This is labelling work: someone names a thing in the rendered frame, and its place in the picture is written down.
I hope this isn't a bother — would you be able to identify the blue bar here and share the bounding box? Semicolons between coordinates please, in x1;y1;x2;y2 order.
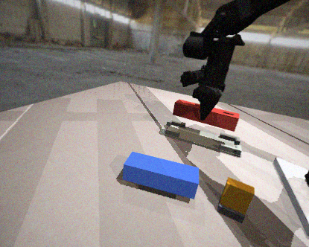
123;152;199;199

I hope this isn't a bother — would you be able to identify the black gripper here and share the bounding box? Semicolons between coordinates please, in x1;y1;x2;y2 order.
192;62;229;121

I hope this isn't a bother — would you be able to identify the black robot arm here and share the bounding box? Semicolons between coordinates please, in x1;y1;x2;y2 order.
180;0;289;87

